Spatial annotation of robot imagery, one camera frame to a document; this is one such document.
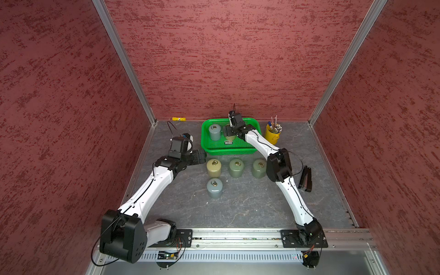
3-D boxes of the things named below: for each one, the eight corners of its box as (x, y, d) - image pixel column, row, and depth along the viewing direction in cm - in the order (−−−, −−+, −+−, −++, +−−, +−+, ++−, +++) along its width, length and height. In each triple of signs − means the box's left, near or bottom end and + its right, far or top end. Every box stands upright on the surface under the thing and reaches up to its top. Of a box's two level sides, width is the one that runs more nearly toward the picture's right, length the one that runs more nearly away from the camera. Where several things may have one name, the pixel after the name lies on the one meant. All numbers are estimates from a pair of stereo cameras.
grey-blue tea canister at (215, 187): (207, 198, 88) (206, 191, 80) (208, 185, 92) (207, 177, 85) (223, 198, 88) (223, 191, 80) (223, 185, 92) (223, 177, 85)
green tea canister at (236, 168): (229, 177, 95) (230, 170, 88) (229, 166, 100) (229, 158, 93) (242, 177, 95) (244, 170, 88) (241, 166, 100) (243, 158, 93)
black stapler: (297, 187, 92) (299, 185, 90) (302, 167, 100) (303, 165, 98) (309, 192, 90) (311, 190, 88) (312, 171, 98) (314, 169, 96)
